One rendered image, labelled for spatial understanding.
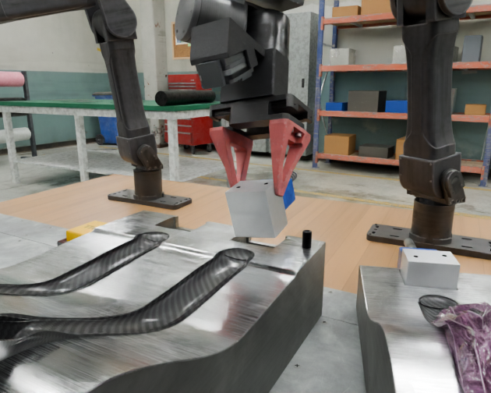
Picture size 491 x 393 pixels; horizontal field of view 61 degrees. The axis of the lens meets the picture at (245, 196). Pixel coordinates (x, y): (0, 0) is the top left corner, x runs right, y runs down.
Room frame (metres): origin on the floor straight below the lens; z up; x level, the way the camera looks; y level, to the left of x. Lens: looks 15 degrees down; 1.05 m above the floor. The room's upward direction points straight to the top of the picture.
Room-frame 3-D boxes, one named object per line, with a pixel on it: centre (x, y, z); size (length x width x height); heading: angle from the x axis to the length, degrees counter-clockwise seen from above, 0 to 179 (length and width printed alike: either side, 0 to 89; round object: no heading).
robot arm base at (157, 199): (0.94, 0.22, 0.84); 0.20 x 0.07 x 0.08; 63
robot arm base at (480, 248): (0.66, -0.31, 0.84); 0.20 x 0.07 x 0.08; 63
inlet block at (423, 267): (0.46, -0.20, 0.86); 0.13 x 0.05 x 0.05; 169
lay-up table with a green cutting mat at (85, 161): (4.49, 1.38, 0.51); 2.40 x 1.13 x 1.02; 62
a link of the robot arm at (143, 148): (0.93, 0.23, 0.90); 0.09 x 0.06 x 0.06; 38
